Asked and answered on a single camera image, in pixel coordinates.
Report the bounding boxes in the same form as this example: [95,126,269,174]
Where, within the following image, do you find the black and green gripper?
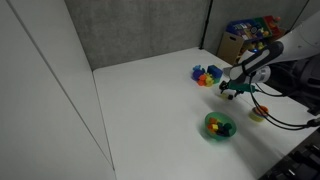
[219,81,256,96]

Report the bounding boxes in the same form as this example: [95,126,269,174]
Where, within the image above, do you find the yellow block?
[221,94,228,99]

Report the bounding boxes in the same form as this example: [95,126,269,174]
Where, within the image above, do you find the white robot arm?
[219,11,320,95]

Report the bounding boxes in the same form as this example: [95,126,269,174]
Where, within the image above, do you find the green plastic bowl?
[204,112,237,141]

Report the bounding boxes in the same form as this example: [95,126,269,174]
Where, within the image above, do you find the blocks inside green bowl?
[207,118,232,137]

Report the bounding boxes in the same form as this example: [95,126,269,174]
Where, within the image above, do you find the pile of colourful toys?
[191,65,223,87]

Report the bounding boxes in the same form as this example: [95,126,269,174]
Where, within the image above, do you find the cardboard box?
[217,32,245,65]

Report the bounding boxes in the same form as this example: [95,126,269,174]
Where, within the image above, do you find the toy storage bins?
[226,15,281,51]

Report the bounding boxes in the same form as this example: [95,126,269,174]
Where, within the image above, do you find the grey fabric divider panel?
[65,0,208,70]

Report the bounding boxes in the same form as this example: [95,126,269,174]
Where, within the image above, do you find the black cables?
[244,63,320,132]

